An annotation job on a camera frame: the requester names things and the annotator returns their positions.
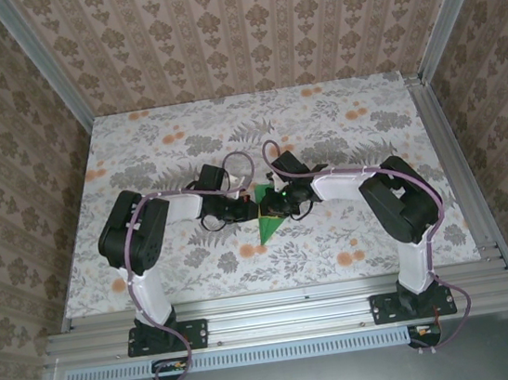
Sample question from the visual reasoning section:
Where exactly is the thin black left gripper cable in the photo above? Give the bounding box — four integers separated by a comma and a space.
199, 211, 232, 233

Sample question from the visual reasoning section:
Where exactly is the aluminium frame post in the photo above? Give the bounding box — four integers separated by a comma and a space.
0, 0, 97, 144
407, 0, 508, 85

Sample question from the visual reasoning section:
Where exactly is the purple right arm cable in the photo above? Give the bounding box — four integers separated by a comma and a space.
260, 116, 480, 373

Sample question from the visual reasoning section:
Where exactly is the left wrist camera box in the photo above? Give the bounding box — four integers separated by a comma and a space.
227, 174, 253, 203

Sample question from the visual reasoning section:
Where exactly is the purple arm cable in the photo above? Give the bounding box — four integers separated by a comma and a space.
111, 148, 287, 380
260, 116, 480, 373

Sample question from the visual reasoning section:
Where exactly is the thin black right gripper cable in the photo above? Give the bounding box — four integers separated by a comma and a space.
291, 199, 322, 222

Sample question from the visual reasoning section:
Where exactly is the black connector board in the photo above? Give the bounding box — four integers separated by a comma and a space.
405, 320, 445, 351
150, 355, 194, 380

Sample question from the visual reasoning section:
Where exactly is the aluminium frame rail long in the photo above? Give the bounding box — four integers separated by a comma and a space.
39, 257, 508, 372

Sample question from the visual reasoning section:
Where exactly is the floral printed table mat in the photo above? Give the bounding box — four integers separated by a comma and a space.
38, 63, 486, 320

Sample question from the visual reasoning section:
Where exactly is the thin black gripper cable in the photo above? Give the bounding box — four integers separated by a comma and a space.
199, 211, 232, 233
291, 199, 322, 222

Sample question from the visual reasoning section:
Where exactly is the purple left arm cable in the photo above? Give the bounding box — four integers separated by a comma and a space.
111, 148, 287, 380

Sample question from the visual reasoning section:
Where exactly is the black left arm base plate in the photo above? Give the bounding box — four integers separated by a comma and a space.
124, 316, 211, 360

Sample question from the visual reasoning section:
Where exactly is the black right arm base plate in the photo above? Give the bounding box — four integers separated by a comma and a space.
369, 282, 459, 327

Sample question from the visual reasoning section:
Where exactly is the slotted white cable duct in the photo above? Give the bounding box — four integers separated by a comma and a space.
63, 324, 414, 380

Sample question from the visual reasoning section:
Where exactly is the green square paper sheet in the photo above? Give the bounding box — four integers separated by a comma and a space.
251, 180, 290, 246

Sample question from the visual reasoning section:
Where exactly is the aluminium side rail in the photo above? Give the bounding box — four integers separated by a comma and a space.
402, 64, 508, 284

